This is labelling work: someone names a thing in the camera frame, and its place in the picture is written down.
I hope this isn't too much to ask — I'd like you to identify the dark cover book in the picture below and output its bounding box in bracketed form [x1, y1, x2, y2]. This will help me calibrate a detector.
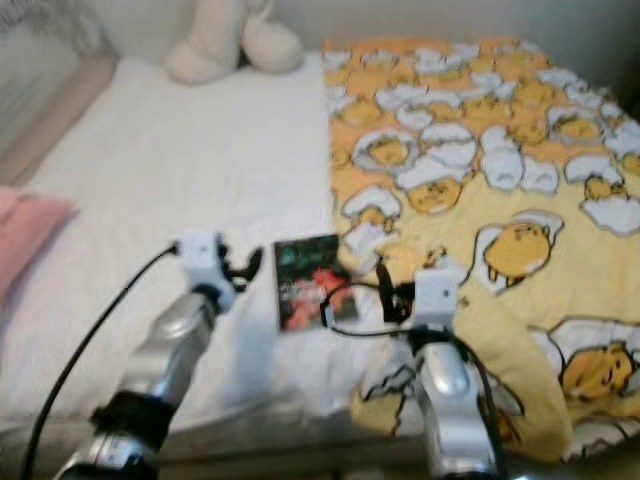
[273, 234, 359, 333]

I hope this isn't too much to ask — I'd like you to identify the yellow egg cartoon blanket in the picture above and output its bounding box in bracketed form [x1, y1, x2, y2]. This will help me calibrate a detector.
[322, 35, 640, 466]

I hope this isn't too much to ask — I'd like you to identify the white quilted bed sheet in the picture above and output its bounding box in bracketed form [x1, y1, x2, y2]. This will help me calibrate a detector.
[0, 55, 421, 441]

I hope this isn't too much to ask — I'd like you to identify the cream plush toy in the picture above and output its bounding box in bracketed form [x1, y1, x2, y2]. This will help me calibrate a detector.
[166, 0, 303, 86]

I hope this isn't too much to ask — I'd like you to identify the pink pillow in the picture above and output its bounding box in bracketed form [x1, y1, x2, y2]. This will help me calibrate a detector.
[0, 185, 76, 296]

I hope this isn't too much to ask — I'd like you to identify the grey patterned fabric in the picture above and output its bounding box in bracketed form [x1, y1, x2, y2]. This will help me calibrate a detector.
[0, 0, 66, 33]

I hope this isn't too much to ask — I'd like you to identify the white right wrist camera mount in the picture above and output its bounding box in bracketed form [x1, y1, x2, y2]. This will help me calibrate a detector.
[410, 270, 459, 331]

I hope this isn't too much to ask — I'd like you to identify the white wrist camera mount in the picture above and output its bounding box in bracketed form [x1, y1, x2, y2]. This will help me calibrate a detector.
[410, 270, 459, 331]
[175, 232, 231, 293]

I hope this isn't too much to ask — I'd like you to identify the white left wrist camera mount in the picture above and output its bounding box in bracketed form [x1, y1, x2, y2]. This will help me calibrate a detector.
[175, 232, 231, 293]

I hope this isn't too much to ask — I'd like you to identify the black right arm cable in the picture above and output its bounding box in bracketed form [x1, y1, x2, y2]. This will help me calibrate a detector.
[322, 285, 511, 480]

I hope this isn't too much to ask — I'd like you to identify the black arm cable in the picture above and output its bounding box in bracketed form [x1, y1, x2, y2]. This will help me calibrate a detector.
[322, 285, 511, 480]
[20, 243, 179, 480]

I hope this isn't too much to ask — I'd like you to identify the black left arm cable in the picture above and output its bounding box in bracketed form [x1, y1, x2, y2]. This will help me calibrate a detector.
[20, 243, 179, 480]

